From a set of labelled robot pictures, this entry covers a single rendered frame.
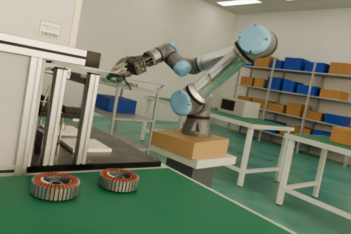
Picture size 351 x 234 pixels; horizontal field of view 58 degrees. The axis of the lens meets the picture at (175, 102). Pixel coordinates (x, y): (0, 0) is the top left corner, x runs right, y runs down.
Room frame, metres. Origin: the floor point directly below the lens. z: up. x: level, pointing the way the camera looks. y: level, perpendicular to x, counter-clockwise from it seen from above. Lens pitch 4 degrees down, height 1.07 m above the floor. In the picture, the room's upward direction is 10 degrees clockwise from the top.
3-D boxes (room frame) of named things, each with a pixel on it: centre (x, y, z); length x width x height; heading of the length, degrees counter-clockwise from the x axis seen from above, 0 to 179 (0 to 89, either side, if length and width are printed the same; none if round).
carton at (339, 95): (6.69, -3.24, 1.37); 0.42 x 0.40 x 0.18; 41
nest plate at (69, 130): (1.36, 0.46, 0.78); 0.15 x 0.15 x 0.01; 40
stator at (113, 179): (0.89, 0.12, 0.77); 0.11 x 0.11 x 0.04
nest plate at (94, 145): (1.18, 0.31, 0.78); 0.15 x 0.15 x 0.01; 40
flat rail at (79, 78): (1.21, 0.46, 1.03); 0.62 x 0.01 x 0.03; 40
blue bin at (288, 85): (7.41, -2.61, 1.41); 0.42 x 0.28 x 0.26; 132
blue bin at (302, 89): (7.08, -2.90, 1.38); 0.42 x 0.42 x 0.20; 39
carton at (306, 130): (7.01, -2.97, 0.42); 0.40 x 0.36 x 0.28; 130
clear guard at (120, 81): (1.26, 0.38, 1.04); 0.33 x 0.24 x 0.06; 130
